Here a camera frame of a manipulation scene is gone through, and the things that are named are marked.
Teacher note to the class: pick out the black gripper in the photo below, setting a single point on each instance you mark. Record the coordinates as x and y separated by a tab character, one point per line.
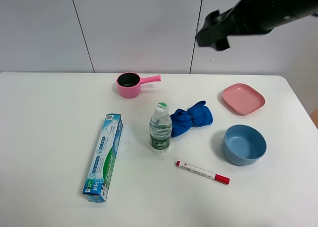
251	17

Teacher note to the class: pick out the red and white marker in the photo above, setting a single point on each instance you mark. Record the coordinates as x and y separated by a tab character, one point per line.
202	172

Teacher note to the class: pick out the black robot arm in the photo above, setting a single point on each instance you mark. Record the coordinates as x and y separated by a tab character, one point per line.
251	17

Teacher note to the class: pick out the pink square plate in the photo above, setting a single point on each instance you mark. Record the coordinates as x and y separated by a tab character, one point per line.
242	98

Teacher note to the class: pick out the blue cloth bundle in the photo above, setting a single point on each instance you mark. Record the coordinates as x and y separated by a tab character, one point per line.
198	115

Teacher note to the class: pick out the clear water bottle green label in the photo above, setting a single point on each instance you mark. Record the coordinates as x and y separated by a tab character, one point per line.
160	128

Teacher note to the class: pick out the blue bowl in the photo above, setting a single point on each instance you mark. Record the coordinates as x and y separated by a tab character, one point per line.
243	145

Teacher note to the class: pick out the toothpaste box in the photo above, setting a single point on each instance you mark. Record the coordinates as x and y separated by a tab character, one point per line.
99	176

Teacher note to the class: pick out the pink saucepan with handle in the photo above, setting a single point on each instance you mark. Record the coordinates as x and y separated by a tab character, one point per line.
129	84

